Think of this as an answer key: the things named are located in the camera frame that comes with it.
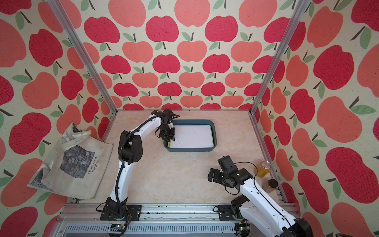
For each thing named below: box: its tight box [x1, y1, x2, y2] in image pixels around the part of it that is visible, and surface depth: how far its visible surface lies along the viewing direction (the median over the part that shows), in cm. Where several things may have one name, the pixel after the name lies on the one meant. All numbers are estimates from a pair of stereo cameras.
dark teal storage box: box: [163, 119, 218, 153], surface depth 99 cm
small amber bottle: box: [267, 178, 279, 189], surface depth 76 cm
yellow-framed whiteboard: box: [167, 124, 215, 148], surface depth 103 cm
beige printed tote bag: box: [27, 122, 114, 200], surface depth 80 cm
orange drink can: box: [253, 160, 272, 178], surface depth 82 cm
